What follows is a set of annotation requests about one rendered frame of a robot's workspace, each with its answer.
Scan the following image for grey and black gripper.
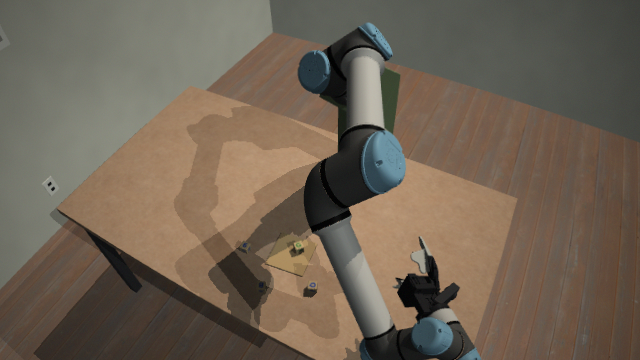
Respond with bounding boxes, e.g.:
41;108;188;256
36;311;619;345
393;236;450;321

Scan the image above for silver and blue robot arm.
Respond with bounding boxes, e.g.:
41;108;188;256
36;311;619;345
298;23;481;360

